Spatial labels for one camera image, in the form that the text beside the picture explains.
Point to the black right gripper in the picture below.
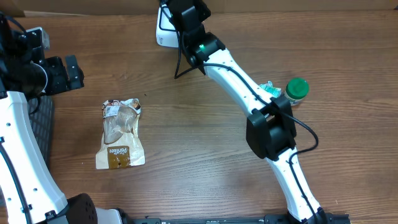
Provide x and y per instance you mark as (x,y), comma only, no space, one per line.
(203,9)

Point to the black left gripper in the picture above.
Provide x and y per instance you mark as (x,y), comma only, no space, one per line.
(58,75)

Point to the small teal tissue packet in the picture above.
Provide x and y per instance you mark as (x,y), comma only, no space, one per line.
(270,88)

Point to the brown paper bread bag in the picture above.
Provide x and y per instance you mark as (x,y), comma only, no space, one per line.
(120,143)

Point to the green lid jar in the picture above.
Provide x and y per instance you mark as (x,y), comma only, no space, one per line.
(296,90)

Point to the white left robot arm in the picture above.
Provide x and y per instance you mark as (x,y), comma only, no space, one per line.
(30,192)

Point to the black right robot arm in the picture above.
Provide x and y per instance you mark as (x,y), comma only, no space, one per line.
(270,124)

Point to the white barcode scanner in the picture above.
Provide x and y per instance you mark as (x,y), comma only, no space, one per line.
(166,34)

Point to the grey plastic mesh basket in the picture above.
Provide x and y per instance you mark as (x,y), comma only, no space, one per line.
(42,125)

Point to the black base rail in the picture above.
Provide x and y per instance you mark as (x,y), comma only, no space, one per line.
(268,219)

